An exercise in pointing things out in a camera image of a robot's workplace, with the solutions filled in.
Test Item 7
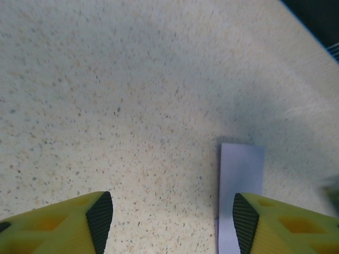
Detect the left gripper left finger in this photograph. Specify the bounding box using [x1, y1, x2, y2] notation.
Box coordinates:
[0, 190, 114, 254]

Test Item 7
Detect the purple cloth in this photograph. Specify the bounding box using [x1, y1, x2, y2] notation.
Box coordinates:
[214, 142, 265, 254]

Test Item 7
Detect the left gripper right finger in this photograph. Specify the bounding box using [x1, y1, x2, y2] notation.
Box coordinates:
[232, 192, 339, 254]

